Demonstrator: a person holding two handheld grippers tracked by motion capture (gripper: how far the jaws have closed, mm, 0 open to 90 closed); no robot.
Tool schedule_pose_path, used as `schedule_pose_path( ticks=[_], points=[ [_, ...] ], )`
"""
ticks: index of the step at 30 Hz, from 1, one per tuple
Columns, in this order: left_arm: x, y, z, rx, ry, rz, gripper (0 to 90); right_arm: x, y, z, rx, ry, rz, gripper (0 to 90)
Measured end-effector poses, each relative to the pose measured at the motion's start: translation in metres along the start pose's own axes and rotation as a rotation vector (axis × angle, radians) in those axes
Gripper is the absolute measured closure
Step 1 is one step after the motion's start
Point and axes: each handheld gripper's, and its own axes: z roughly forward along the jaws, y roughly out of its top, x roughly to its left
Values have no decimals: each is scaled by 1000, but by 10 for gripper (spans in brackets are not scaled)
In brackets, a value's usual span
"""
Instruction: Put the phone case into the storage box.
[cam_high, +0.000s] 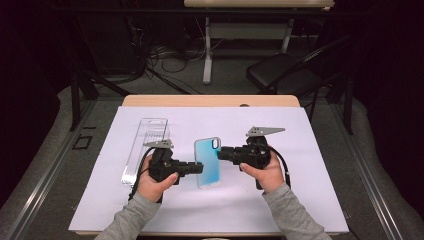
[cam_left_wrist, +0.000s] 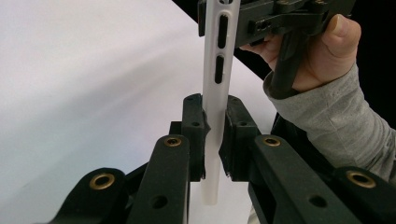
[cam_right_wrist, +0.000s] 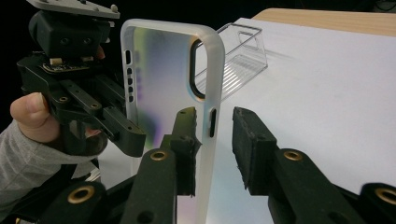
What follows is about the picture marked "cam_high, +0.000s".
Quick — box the black folding chair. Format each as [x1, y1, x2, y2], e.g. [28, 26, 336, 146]
[245, 34, 354, 101]

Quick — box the clear plastic container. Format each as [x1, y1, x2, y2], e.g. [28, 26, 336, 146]
[120, 117, 171, 186]

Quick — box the black crossbar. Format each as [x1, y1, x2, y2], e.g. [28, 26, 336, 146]
[46, 7, 368, 17]

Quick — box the left hand-held gripper cable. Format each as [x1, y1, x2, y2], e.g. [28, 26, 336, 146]
[128, 146, 158, 203]

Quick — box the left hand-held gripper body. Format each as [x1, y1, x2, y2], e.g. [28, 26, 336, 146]
[143, 139, 188, 186]

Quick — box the white desk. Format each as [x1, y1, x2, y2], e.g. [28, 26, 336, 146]
[183, 0, 335, 85]

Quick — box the white table sheet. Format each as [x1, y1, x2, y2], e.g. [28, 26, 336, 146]
[68, 105, 350, 234]

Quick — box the black metal stand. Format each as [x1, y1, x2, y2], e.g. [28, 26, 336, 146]
[68, 71, 134, 132]

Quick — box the blue translucent phone case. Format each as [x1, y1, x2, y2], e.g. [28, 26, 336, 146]
[194, 136, 222, 190]

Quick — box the tangle of floor cables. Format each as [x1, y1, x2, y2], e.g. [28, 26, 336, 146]
[126, 16, 228, 84]

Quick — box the person's left hand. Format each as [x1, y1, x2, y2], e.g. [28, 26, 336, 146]
[137, 154, 180, 203]

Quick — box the person's right hand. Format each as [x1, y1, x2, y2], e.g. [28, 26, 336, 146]
[239, 151, 288, 195]

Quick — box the hand-held gripper cable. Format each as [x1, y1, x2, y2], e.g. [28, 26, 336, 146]
[128, 146, 158, 203]
[268, 146, 292, 189]

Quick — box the right hand-held gripper cable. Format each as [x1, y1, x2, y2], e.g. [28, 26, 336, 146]
[268, 146, 292, 189]

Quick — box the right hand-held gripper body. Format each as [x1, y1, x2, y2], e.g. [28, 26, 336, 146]
[238, 125, 286, 169]

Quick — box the metal floor rail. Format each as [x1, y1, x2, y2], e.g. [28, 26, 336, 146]
[328, 99, 406, 240]
[4, 99, 98, 240]

